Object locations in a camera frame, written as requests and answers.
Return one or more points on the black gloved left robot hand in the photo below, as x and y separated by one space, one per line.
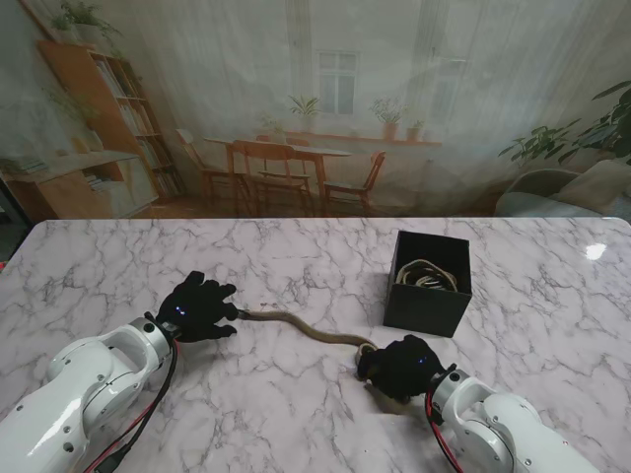
199 310

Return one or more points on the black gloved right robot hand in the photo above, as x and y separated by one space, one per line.
404 367

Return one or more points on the black belt storage box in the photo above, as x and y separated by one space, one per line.
424 310

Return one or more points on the dark brown woven belt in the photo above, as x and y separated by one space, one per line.
425 281

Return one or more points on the beige woven belt double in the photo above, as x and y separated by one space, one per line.
429 273
315 332

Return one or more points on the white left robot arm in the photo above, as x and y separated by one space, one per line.
79 399

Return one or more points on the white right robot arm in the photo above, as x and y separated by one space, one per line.
508 428

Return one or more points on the black panel beside backdrop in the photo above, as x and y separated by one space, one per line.
7 231

